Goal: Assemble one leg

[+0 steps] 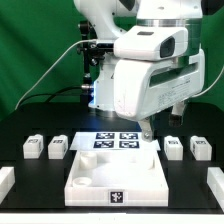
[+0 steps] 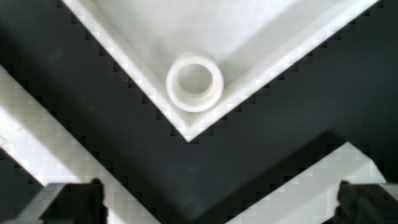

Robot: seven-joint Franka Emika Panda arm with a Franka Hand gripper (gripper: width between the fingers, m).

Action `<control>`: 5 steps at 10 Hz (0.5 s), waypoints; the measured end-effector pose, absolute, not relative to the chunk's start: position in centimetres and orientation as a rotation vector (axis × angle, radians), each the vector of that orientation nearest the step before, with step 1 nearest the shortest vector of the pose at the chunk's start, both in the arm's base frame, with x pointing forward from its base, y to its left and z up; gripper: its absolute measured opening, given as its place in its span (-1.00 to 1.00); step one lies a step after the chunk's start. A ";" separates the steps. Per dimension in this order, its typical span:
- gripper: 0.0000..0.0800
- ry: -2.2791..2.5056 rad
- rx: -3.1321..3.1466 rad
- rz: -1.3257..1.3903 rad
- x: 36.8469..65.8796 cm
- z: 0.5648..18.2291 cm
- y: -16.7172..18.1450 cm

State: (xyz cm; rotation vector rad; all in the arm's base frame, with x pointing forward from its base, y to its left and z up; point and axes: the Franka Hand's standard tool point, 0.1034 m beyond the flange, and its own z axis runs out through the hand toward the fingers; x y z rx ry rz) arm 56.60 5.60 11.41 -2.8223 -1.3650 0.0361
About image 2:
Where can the white square tabletop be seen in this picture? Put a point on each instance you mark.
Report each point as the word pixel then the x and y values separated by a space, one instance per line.
pixel 204 48

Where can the white L-shaped obstacle fence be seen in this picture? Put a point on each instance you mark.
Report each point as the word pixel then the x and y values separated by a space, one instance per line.
pixel 51 156

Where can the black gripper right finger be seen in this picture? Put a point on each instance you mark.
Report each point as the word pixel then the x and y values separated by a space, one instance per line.
pixel 366 204

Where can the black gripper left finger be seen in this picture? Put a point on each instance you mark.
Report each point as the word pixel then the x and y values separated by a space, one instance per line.
pixel 66 204

